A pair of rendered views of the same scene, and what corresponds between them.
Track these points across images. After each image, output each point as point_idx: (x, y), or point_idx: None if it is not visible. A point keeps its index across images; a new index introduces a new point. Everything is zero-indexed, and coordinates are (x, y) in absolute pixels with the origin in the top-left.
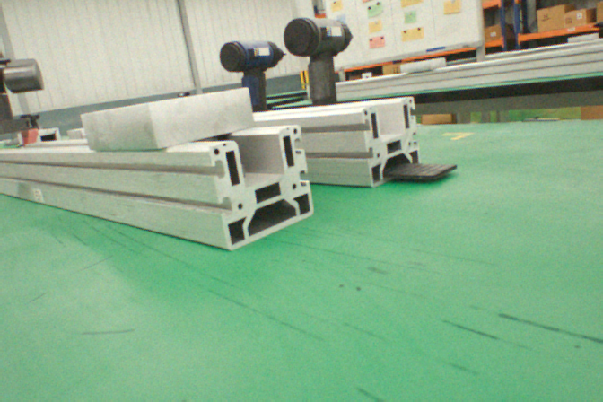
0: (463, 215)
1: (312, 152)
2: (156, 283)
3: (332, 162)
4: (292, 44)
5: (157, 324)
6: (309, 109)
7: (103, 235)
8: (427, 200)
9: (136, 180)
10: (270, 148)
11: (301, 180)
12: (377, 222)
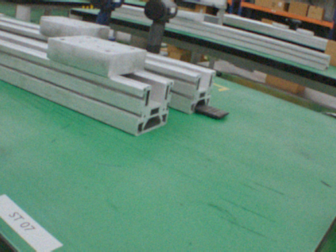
0: (236, 142)
1: None
2: (111, 145)
3: None
4: (149, 12)
5: (130, 166)
6: (155, 56)
7: (50, 108)
8: (219, 130)
9: (79, 85)
10: (157, 88)
11: None
12: (200, 136)
